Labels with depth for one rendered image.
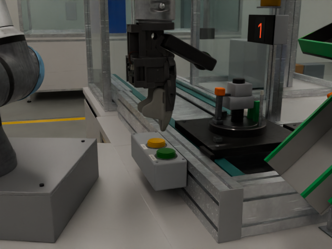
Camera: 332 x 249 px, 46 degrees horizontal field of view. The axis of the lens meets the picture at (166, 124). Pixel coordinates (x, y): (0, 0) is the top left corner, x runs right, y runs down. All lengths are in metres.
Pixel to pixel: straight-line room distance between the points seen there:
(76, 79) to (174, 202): 5.06
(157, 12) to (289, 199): 0.41
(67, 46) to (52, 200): 5.12
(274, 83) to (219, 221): 0.49
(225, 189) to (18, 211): 0.36
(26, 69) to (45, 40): 4.91
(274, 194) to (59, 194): 0.39
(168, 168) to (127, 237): 0.16
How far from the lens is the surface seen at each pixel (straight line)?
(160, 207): 0.82
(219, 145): 0.86
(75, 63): 5.79
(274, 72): 1.07
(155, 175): 0.78
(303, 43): 0.62
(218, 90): 0.92
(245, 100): 0.94
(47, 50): 5.78
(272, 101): 1.08
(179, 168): 0.79
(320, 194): 0.55
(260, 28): 1.04
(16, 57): 0.86
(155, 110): 0.75
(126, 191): 0.90
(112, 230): 0.75
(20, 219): 0.74
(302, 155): 0.67
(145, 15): 0.72
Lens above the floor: 1.25
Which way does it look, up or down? 16 degrees down
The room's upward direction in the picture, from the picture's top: straight up
